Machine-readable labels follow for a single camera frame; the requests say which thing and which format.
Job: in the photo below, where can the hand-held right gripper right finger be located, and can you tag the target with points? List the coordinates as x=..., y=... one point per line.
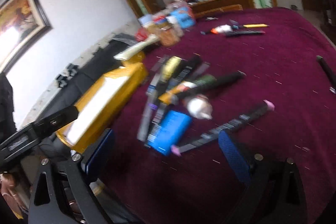
x=233, y=158

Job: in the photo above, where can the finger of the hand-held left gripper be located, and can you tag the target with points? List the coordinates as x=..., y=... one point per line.
x=56, y=120

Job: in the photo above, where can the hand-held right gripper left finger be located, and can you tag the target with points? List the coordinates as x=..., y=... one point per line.
x=98, y=153

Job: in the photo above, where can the dark grey pen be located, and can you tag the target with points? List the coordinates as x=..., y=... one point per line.
x=325, y=66

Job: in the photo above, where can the person's left hand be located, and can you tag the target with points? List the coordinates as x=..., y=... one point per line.
x=8, y=187

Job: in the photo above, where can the long black box purple ends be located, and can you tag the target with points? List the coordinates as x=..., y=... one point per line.
x=236, y=121

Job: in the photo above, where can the black bag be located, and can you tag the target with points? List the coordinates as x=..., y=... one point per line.
x=92, y=69

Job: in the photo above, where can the blue box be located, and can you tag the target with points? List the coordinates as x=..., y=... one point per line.
x=168, y=132

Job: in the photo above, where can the long black pen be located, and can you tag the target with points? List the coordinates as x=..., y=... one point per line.
x=228, y=77

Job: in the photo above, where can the green black marker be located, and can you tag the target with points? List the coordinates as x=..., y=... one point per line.
x=207, y=81

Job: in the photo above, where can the yellow orange tube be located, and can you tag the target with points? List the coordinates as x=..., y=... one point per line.
x=170, y=95

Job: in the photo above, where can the black barcode box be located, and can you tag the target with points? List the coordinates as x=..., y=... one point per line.
x=187, y=69

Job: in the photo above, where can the maroon tablecloth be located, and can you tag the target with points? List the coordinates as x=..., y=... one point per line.
x=262, y=56

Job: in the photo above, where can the gold black pen box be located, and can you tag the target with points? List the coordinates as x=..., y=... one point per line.
x=169, y=69

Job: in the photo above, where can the red packet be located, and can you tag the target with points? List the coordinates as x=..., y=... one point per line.
x=141, y=35

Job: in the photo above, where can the black pen red ends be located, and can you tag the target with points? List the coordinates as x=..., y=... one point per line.
x=244, y=33

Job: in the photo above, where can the black pen teal cap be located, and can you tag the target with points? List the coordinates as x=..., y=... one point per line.
x=234, y=25

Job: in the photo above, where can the white packet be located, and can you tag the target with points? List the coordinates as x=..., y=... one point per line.
x=145, y=19

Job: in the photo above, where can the blue snack packet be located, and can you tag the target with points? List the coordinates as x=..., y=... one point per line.
x=183, y=16

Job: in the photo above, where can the framed wall painting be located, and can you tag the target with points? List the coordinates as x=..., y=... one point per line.
x=21, y=19

